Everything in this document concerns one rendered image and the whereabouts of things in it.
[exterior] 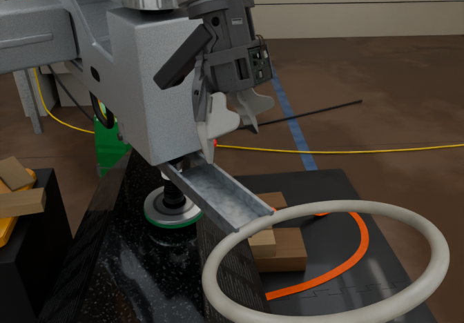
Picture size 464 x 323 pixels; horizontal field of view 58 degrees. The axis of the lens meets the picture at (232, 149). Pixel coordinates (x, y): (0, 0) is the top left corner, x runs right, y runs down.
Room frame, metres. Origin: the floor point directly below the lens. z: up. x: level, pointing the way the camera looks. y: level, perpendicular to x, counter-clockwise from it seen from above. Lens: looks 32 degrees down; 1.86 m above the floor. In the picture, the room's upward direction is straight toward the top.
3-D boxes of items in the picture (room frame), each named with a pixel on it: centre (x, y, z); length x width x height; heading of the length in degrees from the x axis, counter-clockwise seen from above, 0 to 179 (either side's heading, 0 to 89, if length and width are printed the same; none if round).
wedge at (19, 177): (1.50, 0.96, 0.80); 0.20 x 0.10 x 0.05; 47
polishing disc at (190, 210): (1.16, 0.20, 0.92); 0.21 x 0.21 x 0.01
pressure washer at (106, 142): (2.66, 0.84, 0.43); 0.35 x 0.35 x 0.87; 82
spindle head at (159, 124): (1.22, 0.25, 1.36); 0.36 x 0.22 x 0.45; 35
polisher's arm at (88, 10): (1.48, 0.42, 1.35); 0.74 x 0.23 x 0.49; 35
